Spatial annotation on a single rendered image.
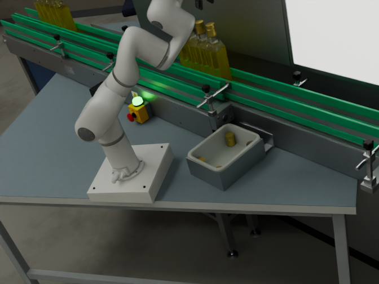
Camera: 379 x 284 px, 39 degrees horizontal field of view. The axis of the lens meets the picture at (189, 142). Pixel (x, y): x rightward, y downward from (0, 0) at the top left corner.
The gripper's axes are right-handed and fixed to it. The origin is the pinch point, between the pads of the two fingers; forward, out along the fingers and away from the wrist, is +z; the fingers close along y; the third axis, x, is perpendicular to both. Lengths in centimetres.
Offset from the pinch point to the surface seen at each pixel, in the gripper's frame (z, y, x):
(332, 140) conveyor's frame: 23, 5, 61
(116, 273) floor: 132, 57, -11
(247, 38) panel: 17.5, -12.0, 9.8
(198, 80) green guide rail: 31.1, 6.5, 2.1
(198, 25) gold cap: 10.4, 1.3, -2.1
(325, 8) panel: -8.0, -13.0, 40.4
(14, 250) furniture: 104, 89, -37
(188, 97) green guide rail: 34.5, 13.8, 3.5
